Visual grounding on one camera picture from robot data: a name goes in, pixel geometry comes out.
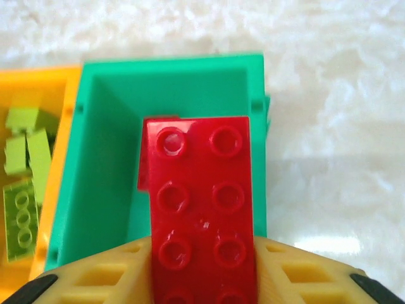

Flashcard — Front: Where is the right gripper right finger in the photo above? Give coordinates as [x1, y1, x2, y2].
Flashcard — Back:
[252, 236, 404, 304]

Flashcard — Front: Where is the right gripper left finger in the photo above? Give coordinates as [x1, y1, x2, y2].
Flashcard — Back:
[9, 234, 156, 304]

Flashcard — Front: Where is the long lime lego brick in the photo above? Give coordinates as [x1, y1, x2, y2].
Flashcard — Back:
[2, 179, 44, 264]

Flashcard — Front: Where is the long red lego brick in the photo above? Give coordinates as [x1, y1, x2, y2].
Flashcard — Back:
[140, 116, 259, 304]

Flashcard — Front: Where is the small lime lego brick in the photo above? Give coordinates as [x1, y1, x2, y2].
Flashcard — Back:
[3, 135, 28, 175]

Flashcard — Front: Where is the green plastic bin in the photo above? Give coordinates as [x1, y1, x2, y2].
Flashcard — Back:
[46, 51, 272, 270]

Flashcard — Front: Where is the yellow plastic bin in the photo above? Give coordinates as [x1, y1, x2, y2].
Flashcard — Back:
[0, 65, 84, 304]

